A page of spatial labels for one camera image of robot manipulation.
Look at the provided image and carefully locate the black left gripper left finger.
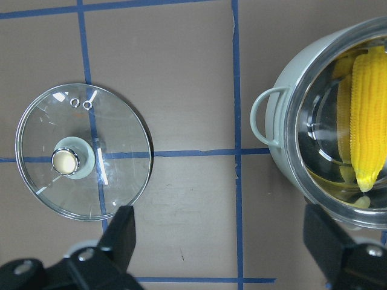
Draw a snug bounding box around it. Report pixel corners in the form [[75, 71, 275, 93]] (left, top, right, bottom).
[[97, 205, 135, 272]]

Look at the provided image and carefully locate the glass pot lid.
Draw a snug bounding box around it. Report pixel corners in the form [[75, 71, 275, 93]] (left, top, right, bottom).
[[15, 83, 152, 221]]

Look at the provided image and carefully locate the light green electric pot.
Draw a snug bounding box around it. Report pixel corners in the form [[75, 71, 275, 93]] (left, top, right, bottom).
[[250, 17, 386, 230]]

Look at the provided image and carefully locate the yellow corn cob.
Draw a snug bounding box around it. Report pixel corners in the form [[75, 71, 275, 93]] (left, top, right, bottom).
[[350, 46, 386, 193]]

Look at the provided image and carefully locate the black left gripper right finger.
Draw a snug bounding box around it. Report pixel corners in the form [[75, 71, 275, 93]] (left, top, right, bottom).
[[303, 204, 357, 284]]

